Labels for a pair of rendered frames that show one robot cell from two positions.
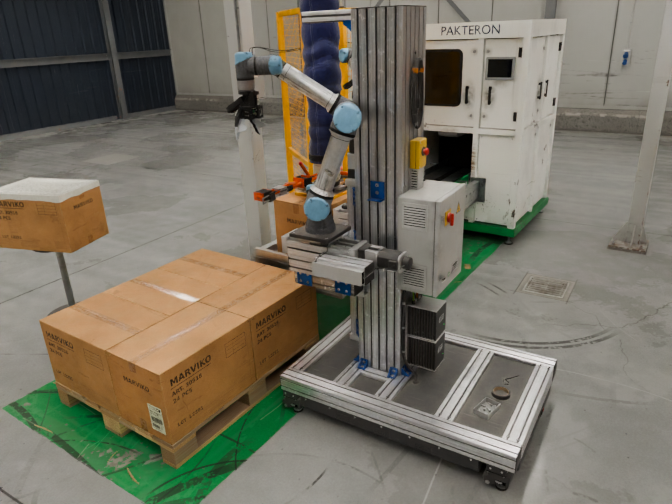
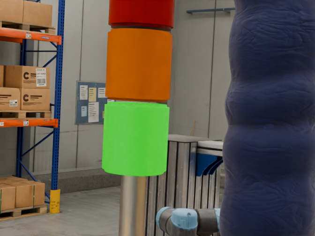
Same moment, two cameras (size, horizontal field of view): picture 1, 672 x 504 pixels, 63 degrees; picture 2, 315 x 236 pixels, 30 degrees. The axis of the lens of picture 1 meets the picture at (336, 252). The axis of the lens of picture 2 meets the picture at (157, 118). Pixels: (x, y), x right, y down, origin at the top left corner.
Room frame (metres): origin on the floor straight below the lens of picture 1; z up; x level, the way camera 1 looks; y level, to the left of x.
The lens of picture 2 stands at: (4.94, -0.04, 2.23)
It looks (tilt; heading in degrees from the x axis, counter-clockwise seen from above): 3 degrees down; 188
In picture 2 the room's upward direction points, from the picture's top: 3 degrees clockwise
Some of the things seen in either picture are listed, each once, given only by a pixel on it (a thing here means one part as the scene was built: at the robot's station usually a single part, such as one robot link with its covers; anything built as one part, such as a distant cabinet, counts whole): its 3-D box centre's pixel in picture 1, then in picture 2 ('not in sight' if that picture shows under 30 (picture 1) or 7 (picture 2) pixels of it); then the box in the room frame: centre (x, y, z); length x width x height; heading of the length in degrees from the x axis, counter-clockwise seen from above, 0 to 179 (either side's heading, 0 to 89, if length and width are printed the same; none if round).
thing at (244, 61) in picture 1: (245, 66); not in sight; (2.40, 0.35, 1.82); 0.09 x 0.08 x 0.11; 88
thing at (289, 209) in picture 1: (327, 220); not in sight; (3.50, 0.05, 0.75); 0.60 x 0.40 x 0.40; 142
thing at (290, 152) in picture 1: (299, 149); not in sight; (4.46, 0.27, 1.05); 0.87 x 0.10 x 2.10; 17
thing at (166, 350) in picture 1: (190, 327); not in sight; (2.84, 0.88, 0.34); 1.20 x 1.00 x 0.40; 145
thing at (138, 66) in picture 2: not in sight; (138, 66); (4.49, -0.12, 2.24); 0.05 x 0.05 x 0.05
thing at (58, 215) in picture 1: (49, 213); not in sight; (3.69, 2.01, 0.82); 0.60 x 0.40 x 0.40; 74
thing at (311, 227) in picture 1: (320, 219); not in sight; (2.53, 0.07, 1.09); 0.15 x 0.15 x 0.10
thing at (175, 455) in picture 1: (196, 366); not in sight; (2.84, 0.88, 0.07); 1.20 x 1.00 x 0.14; 145
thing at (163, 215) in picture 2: not in sight; (176, 221); (3.15, -0.22, 1.82); 0.11 x 0.11 x 0.08; 28
